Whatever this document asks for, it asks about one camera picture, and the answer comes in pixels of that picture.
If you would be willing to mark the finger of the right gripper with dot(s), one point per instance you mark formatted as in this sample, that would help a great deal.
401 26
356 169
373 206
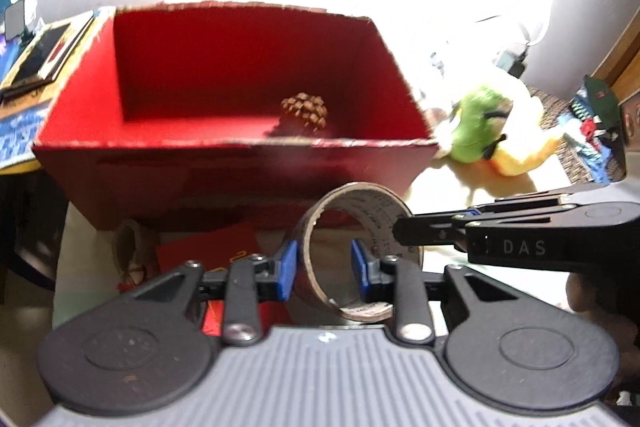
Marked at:
547 201
448 227

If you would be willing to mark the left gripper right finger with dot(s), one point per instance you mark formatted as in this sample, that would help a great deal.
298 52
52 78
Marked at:
405 287

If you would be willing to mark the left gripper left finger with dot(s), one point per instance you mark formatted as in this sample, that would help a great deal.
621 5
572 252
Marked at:
248 282

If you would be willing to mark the brown packing tape roll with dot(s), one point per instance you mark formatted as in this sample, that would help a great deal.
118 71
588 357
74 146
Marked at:
324 280

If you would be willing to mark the person's right hand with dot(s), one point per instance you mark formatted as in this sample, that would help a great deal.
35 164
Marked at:
611 302

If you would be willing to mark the red envelope packet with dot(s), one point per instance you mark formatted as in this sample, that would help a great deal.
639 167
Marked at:
217 250

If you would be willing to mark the green and yellow plush toy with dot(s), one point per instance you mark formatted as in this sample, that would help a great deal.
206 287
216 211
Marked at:
503 129

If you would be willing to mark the pile of colourful clothes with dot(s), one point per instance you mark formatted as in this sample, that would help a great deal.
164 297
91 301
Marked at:
594 133

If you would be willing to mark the wooden cabinet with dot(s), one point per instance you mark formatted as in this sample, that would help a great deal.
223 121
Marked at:
617 85

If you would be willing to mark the brown pine cone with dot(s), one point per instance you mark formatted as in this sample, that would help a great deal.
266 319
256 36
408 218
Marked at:
303 114

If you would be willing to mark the red cardboard box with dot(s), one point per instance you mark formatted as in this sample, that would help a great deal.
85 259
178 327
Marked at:
172 111

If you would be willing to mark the blue patterned cloth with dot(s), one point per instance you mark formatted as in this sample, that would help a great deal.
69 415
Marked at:
18 133

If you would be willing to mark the black framed picture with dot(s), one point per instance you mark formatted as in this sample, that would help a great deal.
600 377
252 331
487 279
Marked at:
46 55

